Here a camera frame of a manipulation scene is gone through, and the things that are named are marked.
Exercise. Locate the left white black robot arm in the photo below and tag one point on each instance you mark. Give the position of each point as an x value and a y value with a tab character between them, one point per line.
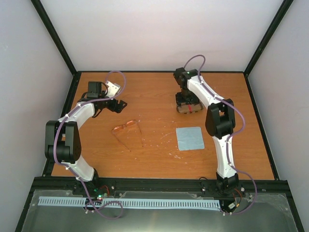
62	139

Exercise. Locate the orange tinted sunglasses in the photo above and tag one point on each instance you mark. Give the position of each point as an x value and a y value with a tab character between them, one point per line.
127	132

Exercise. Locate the light blue cleaning cloth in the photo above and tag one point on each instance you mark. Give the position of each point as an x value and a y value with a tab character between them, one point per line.
189	138

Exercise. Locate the black aluminium frame rail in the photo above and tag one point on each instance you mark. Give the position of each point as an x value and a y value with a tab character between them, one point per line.
116	186

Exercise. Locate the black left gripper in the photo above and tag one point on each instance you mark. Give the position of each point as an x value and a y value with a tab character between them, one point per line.
119	108

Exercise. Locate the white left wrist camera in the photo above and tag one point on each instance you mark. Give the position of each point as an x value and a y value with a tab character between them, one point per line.
112	89

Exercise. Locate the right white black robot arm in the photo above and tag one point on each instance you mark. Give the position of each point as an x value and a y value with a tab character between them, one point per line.
220	122

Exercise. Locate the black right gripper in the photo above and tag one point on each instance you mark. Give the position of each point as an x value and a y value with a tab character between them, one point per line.
179	100

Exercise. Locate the light blue slotted cable duct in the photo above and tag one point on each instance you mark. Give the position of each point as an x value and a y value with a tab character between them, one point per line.
134	203

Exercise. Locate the brown plaid glasses case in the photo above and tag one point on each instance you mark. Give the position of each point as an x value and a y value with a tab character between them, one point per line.
184	108

